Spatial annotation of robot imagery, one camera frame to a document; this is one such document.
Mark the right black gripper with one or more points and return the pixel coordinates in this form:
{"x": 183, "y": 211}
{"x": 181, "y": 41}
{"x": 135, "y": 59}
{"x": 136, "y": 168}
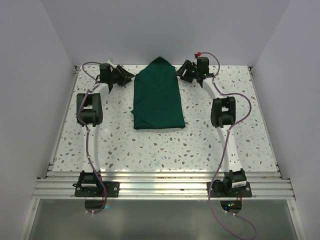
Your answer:
{"x": 187, "y": 64}

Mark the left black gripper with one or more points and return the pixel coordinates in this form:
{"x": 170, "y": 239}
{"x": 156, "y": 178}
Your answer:
{"x": 125, "y": 76}

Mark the green surgical cloth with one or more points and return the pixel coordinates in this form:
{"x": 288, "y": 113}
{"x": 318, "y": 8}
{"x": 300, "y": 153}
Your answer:
{"x": 156, "y": 98}

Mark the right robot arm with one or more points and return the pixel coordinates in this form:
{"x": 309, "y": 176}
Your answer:
{"x": 222, "y": 117}

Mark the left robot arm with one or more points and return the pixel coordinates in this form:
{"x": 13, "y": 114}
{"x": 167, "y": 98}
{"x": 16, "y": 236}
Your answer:
{"x": 89, "y": 115}

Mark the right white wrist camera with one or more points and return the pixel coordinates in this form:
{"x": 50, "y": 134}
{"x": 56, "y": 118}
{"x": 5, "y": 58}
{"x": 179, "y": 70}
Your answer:
{"x": 197, "y": 55}

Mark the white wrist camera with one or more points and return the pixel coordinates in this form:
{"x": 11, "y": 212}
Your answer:
{"x": 111, "y": 62}
{"x": 197, "y": 55}

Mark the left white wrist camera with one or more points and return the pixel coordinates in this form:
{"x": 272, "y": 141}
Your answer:
{"x": 111, "y": 62}

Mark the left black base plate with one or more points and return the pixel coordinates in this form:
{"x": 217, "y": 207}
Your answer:
{"x": 92, "y": 191}

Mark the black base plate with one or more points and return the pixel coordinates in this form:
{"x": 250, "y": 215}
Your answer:
{"x": 219, "y": 190}
{"x": 92, "y": 191}

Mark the aluminium mounting rail frame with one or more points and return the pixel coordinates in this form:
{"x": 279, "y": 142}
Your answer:
{"x": 161, "y": 176}

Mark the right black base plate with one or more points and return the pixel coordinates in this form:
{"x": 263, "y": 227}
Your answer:
{"x": 219, "y": 190}

